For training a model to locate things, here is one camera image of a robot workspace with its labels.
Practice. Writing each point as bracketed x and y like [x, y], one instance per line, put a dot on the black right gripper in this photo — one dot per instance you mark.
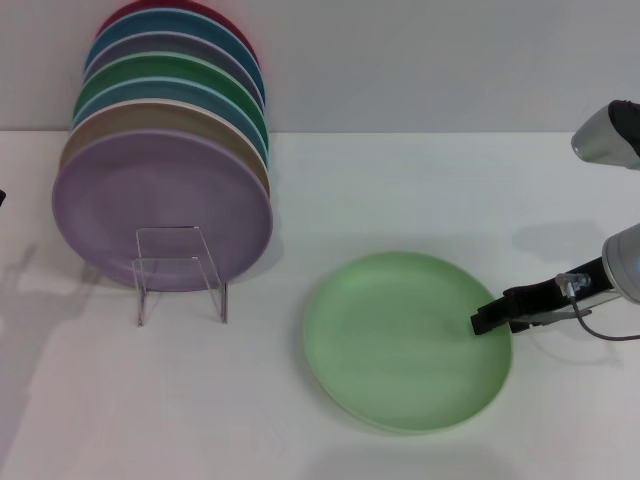
[540, 295]

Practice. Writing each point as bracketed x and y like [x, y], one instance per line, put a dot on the light green plate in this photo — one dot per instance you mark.
[400, 340]

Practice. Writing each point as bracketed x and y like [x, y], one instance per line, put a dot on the lilac plate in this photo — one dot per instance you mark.
[150, 190]

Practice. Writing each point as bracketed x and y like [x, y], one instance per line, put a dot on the beige plate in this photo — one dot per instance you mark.
[150, 115]

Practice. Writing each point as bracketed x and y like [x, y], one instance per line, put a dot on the light blue plate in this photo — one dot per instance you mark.
[150, 90]

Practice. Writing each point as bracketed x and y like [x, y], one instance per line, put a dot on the dark green plate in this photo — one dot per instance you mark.
[165, 65]

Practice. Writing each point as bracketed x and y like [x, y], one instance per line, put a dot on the grey plate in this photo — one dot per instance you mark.
[170, 42]

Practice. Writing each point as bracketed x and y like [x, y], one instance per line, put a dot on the teal plate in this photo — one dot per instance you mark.
[170, 22]

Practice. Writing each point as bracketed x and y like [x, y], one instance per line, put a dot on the clear acrylic plate rack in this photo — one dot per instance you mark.
[223, 305]

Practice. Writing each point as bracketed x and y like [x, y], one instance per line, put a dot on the maroon plate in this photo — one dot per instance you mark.
[225, 13]

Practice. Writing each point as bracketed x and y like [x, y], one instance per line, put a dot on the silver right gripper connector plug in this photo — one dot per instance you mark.
[572, 281]

